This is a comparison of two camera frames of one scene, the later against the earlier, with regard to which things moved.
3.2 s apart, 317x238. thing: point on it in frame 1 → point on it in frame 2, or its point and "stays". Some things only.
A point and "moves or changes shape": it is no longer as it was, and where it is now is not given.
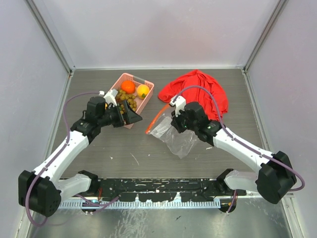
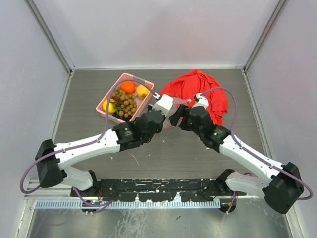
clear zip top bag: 180,143 moves or changes shape
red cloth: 197,94 stays
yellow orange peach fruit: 142,90 stays
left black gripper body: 112,116 → 148,139
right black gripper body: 182,123 stays
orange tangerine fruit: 128,86 stays
